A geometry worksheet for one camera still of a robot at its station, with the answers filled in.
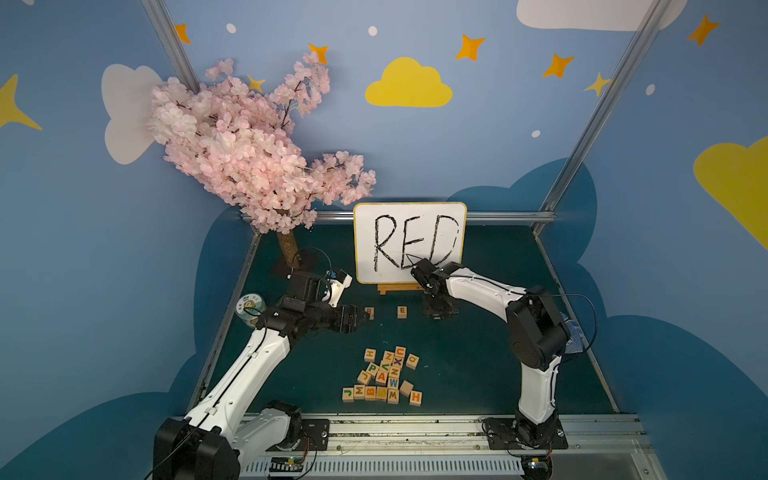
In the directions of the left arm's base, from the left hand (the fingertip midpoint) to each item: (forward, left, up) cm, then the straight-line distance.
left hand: (359, 309), depth 79 cm
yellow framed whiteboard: (+25, -8, +2) cm, 26 cm away
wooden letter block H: (-18, -16, -14) cm, 28 cm away
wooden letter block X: (-9, -11, -14) cm, 20 cm away
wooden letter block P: (-11, -4, -14) cm, 18 cm away
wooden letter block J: (-18, +2, -14) cm, 23 cm away
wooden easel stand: (+15, -6, -13) cm, 21 cm away
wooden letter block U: (-6, -12, -14) cm, 19 cm away
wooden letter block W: (-15, -10, -14) cm, 22 cm away
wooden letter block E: (+8, -12, -15) cm, 21 cm away
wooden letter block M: (-18, -10, -14) cm, 25 cm away
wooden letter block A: (-13, -6, -15) cm, 21 cm away
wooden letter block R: (+8, -2, -15) cm, 17 cm away
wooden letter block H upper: (-7, -3, -15) cm, 16 cm away
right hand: (+8, -25, -14) cm, 29 cm away
